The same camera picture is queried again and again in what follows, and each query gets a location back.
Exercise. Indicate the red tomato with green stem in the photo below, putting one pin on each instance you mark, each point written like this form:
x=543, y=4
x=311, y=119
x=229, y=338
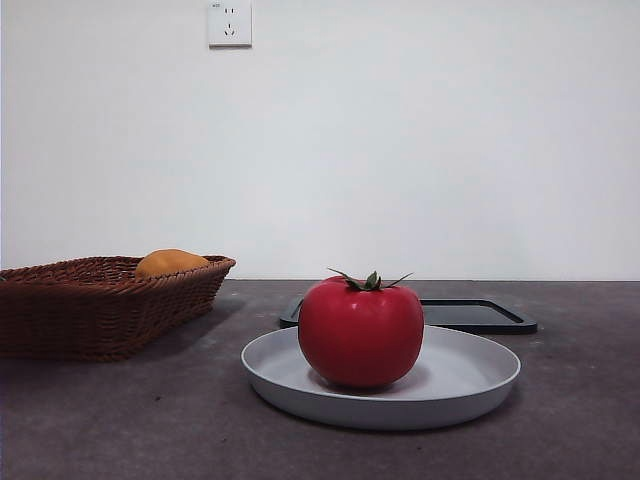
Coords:
x=360, y=335

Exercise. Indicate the black rectangular tray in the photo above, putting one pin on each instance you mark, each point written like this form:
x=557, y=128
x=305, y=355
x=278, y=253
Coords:
x=480, y=316

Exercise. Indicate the pale grey round plate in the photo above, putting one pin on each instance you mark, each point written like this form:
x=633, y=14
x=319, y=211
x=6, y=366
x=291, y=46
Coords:
x=450, y=380

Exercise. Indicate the brown wicker basket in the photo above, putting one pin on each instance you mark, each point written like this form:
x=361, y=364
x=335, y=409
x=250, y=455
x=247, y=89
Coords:
x=100, y=320

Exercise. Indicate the white wall socket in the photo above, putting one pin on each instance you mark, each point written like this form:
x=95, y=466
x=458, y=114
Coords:
x=230, y=25

